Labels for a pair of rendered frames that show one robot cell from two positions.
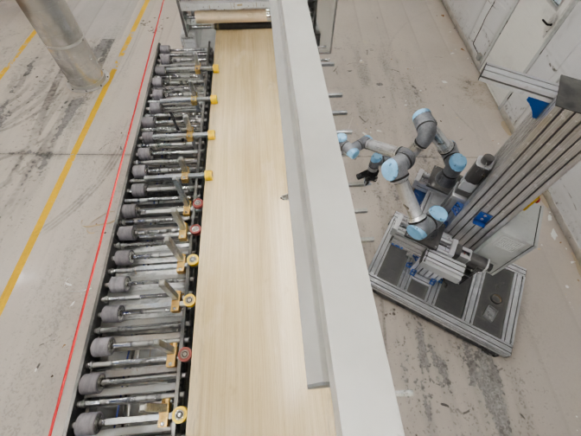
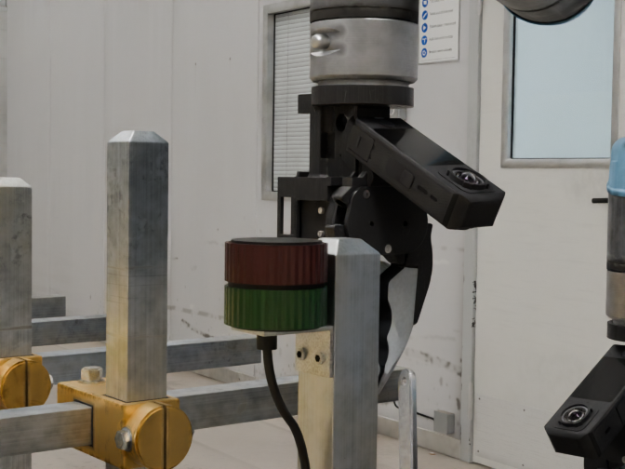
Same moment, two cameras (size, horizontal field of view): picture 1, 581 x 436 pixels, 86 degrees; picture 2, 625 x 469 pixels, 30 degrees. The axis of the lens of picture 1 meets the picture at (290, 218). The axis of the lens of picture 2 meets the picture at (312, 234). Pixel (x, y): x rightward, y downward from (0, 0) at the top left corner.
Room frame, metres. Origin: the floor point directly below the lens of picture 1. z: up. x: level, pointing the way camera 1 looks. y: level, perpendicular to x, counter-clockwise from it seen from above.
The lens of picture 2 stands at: (0.93, 0.12, 1.15)
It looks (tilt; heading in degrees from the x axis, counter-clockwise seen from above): 3 degrees down; 329
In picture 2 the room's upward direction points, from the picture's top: 1 degrees clockwise
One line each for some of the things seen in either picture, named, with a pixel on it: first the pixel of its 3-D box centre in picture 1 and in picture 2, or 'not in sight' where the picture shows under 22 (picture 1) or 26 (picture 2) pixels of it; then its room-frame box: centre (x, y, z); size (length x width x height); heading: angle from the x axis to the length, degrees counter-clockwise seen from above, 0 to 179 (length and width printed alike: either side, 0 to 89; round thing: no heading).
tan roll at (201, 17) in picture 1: (249, 16); not in sight; (3.81, 0.53, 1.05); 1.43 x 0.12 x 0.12; 96
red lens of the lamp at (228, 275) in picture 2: not in sight; (276, 261); (1.52, -0.22, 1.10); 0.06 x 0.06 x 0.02
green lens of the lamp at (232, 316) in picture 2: not in sight; (275, 304); (1.52, -0.22, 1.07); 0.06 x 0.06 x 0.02
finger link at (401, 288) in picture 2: not in sight; (372, 325); (1.61, -0.35, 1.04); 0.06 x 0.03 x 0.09; 6
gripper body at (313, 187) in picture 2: not in sight; (353, 175); (1.61, -0.33, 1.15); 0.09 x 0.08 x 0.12; 6
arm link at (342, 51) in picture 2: not in sight; (360, 58); (1.60, -0.33, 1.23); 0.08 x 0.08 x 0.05
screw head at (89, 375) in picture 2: not in sight; (91, 374); (1.85, -0.23, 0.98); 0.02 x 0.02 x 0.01
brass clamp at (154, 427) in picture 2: not in sight; (122, 422); (1.79, -0.23, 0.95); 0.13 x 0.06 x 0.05; 6
